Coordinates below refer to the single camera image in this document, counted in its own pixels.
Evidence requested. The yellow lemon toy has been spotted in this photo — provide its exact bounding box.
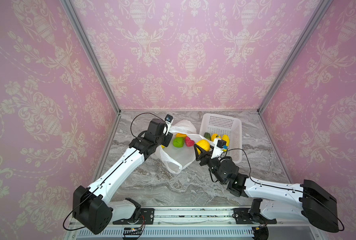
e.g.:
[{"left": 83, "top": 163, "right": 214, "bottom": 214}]
[{"left": 196, "top": 140, "right": 210, "bottom": 155}]

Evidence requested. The red fruit toy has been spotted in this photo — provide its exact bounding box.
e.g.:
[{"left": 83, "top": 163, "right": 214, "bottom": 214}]
[{"left": 185, "top": 137, "right": 196, "bottom": 147}]

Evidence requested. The green yellow mango toy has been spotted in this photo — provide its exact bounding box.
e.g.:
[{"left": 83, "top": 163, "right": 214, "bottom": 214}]
[{"left": 204, "top": 132, "right": 212, "bottom": 142}]

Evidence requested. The green pepper toy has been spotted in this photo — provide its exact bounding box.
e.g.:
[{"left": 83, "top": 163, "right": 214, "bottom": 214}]
[{"left": 173, "top": 137, "right": 185, "bottom": 148}]

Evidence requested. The white plastic bag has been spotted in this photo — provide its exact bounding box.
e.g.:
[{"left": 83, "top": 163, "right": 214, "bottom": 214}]
[{"left": 155, "top": 120, "right": 210, "bottom": 174}]

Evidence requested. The white perforated plastic basket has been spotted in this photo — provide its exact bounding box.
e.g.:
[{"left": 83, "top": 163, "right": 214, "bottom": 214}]
[{"left": 199, "top": 113, "right": 244, "bottom": 164}]

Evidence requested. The yellow bell pepper toy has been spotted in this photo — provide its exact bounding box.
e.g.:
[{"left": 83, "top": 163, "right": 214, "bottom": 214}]
[{"left": 211, "top": 134, "right": 221, "bottom": 142}]

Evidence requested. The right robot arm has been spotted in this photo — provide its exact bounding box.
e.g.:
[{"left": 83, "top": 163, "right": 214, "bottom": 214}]
[{"left": 194, "top": 144, "right": 345, "bottom": 233}]

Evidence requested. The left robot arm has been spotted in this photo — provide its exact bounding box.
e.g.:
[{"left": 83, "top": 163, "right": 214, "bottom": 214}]
[{"left": 71, "top": 115, "right": 173, "bottom": 235}]

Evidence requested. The white vent grille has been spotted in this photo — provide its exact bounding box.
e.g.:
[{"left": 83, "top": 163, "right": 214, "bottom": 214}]
[{"left": 76, "top": 226, "right": 254, "bottom": 240}]

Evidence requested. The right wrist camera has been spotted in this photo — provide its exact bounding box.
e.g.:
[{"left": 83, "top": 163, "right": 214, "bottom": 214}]
[{"left": 212, "top": 138, "right": 228, "bottom": 159}]

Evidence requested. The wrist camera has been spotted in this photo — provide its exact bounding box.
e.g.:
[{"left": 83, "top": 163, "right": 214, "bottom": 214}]
[
  {"left": 212, "top": 138, "right": 228, "bottom": 159},
  {"left": 163, "top": 114, "right": 173, "bottom": 135}
]

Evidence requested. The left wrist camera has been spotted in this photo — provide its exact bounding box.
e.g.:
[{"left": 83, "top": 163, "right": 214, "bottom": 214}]
[{"left": 163, "top": 114, "right": 173, "bottom": 135}]

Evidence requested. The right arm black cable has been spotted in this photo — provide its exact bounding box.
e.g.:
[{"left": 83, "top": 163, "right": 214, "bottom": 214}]
[{"left": 222, "top": 148, "right": 345, "bottom": 232}]

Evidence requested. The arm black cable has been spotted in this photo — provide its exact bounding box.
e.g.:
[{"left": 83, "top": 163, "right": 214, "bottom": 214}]
[
  {"left": 222, "top": 148, "right": 345, "bottom": 232},
  {"left": 62, "top": 112, "right": 166, "bottom": 232}
]

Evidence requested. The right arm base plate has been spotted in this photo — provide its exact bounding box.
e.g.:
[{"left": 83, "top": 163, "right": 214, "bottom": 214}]
[{"left": 232, "top": 208, "right": 277, "bottom": 226}]

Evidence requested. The aluminium front rail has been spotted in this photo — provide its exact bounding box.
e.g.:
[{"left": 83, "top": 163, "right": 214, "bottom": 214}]
[{"left": 66, "top": 205, "right": 321, "bottom": 227}]

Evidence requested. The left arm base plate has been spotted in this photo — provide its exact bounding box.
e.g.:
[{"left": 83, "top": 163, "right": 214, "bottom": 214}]
[{"left": 112, "top": 208, "right": 155, "bottom": 225}]

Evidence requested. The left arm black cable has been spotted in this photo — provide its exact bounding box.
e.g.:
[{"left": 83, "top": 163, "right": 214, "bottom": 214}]
[{"left": 62, "top": 112, "right": 166, "bottom": 232}]

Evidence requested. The left aluminium corner post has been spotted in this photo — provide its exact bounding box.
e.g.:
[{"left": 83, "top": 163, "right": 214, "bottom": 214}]
[{"left": 60, "top": 0, "right": 121, "bottom": 115}]

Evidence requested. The aluminium corner post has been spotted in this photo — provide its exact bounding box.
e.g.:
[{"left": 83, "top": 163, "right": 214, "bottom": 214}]
[
  {"left": 60, "top": 0, "right": 121, "bottom": 115},
  {"left": 257, "top": 0, "right": 333, "bottom": 117}
]

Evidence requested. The right aluminium corner post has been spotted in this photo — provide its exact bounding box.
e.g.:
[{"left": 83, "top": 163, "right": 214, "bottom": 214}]
[{"left": 257, "top": 0, "right": 333, "bottom": 117}]

